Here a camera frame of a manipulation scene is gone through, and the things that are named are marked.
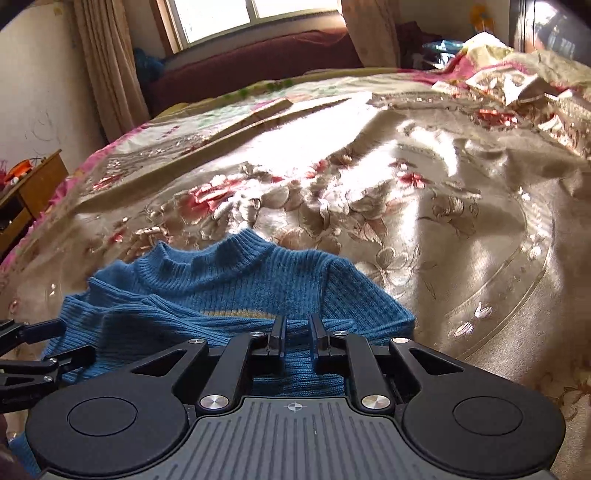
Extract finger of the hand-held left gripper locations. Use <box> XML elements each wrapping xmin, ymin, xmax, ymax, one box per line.
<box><xmin>0</xmin><ymin>318</ymin><xmax>66</xmax><ymax>358</ymax></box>
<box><xmin>0</xmin><ymin>345</ymin><xmax>96</xmax><ymax>398</ymax></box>

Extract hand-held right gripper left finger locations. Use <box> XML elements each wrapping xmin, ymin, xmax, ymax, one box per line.
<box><xmin>129</xmin><ymin>316</ymin><xmax>288</xmax><ymax>413</ymax></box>

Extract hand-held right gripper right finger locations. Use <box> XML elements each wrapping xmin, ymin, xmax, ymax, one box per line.
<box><xmin>308</xmin><ymin>313</ymin><xmax>465</xmax><ymax>411</ymax></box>

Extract blue green-striped knit sweater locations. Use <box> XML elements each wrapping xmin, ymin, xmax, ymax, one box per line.
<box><xmin>7</xmin><ymin>229</ymin><xmax>415</xmax><ymax>478</ymax></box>

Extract dark maroon clothes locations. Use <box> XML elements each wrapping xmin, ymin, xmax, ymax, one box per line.
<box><xmin>397</xmin><ymin>21</ymin><xmax>444</xmax><ymax>70</ymax></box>

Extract wooden bedside table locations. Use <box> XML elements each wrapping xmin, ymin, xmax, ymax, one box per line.
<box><xmin>0</xmin><ymin>150</ymin><xmax>70</xmax><ymax>259</ymax></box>

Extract orange object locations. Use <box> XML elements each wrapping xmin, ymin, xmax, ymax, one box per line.
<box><xmin>4</xmin><ymin>159</ymin><xmax>35</xmax><ymax>182</ymax></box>

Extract floral satin bedspread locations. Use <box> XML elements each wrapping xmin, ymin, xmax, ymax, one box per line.
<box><xmin>0</xmin><ymin>88</ymin><xmax>591</xmax><ymax>480</ymax></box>

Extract pale green floral sheet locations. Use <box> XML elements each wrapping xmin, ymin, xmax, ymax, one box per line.
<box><xmin>159</xmin><ymin>68</ymin><xmax>407</xmax><ymax>139</ymax></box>

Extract beige curtain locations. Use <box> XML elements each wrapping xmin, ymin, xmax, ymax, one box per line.
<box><xmin>339</xmin><ymin>0</ymin><xmax>402</xmax><ymax>70</ymax></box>
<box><xmin>74</xmin><ymin>0</ymin><xmax>151</xmax><ymax>141</ymax></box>

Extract dark red sofa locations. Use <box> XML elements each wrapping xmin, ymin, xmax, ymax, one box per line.
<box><xmin>148</xmin><ymin>28</ymin><xmax>365</xmax><ymax>116</ymax></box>

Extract blue knitted cloth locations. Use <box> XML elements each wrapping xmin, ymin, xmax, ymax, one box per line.
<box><xmin>134</xmin><ymin>48</ymin><xmax>166</xmax><ymax>88</ymax></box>

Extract blue patterned cloth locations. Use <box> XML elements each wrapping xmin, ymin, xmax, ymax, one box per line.
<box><xmin>422</xmin><ymin>39</ymin><xmax>465</xmax><ymax>70</ymax></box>

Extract window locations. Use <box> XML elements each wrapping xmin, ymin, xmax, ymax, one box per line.
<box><xmin>157</xmin><ymin>0</ymin><xmax>352</xmax><ymax>54</ymax></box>

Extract crumpled floral quilt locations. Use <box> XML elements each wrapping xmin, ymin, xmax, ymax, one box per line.
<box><xmin>431</xmin><ymin>32</ymin><xmax>591</xmax><ymax>160</ymax></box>

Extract yellow toy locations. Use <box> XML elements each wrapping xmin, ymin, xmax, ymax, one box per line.
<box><xmin>468</xmin><ymin>4</ymin><xmax>495</xmax><ymax>34</ymax></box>

